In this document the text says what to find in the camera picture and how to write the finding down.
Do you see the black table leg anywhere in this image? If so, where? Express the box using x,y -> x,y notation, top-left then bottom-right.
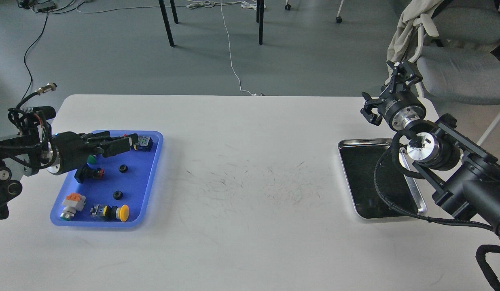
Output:
256,0 -> 265,45
158,0 -> 175,47
170,0 -> 179,24

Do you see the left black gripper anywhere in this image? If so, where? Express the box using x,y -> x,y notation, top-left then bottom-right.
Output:
48,131 -> 138,175

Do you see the blue plastic tray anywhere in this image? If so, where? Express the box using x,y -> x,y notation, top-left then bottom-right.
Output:
50,131 -> 164,228

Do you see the black cable on floor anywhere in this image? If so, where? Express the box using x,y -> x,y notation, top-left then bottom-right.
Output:
19,0 -> 78,106

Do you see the yellow mushroom push button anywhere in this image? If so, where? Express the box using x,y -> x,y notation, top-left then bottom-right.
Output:
89,204 -> 130,222

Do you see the beige jacket on chair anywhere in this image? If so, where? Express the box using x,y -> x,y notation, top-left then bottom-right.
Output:
386,0 -> 442,63

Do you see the silver metal tray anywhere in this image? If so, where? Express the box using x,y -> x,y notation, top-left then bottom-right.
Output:
338,138 -> 427,223

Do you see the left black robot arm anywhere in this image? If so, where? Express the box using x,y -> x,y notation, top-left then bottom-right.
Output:
0,83 -> 139,219

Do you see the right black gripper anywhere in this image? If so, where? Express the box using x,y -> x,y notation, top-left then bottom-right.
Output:
360,61 -> 426,131

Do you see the red push button switch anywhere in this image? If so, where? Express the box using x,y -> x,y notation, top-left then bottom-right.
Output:
131,135 -> 154,152

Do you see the power strip on floor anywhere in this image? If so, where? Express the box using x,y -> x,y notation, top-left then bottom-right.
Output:
32,0 -> 57,13

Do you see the white cable on floor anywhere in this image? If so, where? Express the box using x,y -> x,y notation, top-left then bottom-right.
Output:
185,0 -> 267,97

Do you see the chair caster wheel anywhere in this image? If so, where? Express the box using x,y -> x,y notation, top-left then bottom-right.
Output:
335,0 -> 345,24

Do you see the orange grey push button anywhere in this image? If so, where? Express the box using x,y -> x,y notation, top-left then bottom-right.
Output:
60,193 -> 87,221

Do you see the black table leg right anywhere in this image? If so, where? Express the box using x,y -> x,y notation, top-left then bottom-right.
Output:
256,0 -> 265,45

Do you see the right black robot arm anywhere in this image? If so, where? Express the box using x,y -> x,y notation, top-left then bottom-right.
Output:
361,60 -> 500,291

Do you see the black table leg rear left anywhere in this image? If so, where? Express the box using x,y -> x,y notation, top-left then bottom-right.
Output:
170,0 -> 179,24

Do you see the green push button switch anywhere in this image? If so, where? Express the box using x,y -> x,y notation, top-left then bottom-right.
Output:
87,155 -> 97,164

